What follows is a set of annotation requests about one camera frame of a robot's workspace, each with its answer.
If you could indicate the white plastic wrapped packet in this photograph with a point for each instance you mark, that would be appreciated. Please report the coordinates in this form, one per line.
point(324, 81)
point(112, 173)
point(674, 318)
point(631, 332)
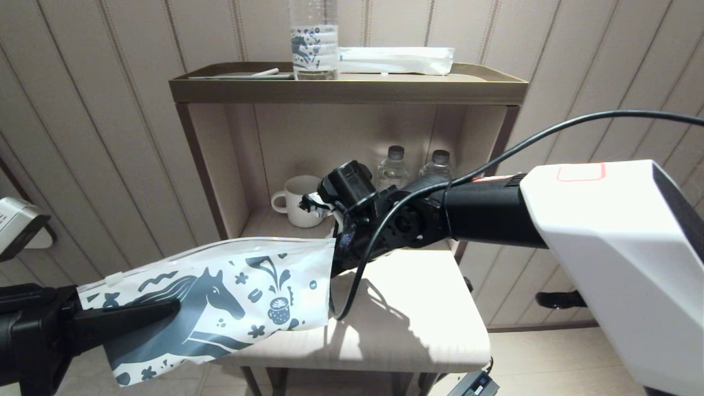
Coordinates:
point(393, 59)

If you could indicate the water bottle patterned label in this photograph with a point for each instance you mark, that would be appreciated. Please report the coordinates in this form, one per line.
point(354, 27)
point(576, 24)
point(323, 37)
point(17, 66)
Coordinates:
point(440, 165)

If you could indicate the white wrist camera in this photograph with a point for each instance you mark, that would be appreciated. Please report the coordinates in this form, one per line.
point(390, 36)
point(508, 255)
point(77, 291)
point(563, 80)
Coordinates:
point(322, 201)
point(16, 217)

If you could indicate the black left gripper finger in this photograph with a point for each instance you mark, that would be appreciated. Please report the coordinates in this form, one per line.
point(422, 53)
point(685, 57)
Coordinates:
point(126, 319)

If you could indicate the black knob on shelf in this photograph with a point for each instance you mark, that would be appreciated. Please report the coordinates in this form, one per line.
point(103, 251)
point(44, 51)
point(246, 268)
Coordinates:
point(467, 284)

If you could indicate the small white stick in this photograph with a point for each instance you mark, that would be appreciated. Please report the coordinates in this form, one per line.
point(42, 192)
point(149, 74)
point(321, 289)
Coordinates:
point(265, 72)

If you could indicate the white horse print zip bag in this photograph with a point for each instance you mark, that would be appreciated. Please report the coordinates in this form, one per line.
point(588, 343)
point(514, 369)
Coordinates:
point(220, 330)

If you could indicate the black labelled power adapter box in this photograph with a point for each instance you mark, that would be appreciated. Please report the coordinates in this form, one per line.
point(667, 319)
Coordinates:
point(473, 386)

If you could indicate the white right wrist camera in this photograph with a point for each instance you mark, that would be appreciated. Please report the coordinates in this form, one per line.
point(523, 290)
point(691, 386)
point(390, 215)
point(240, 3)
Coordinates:
point(322, 201)

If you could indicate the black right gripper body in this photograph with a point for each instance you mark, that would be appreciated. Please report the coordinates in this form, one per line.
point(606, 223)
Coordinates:
point(357, 236)

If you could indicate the water bottle plain white label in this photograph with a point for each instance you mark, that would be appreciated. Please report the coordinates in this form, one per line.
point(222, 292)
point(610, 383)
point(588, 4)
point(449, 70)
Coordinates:
point(393, 170)

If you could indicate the beige wooden shelf table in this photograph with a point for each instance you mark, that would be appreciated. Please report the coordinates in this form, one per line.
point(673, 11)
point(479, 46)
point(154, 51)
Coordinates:
point(412, 308)

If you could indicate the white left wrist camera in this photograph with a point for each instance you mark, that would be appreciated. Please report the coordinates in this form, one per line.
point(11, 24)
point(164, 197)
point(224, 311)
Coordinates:
point(16, 217)

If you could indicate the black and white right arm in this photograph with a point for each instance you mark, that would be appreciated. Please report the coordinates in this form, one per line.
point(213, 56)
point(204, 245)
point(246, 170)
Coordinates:
point(605, 247)

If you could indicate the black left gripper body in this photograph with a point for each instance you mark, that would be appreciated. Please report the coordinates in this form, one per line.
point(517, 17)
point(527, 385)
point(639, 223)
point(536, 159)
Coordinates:
point(38, 341)

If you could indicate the white ribbed mug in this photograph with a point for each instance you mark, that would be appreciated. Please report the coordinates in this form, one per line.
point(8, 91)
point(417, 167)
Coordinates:
point(291, 203)

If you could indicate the tall clear printed bottle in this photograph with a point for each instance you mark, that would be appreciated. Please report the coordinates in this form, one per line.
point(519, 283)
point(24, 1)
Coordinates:
point(313, 49)

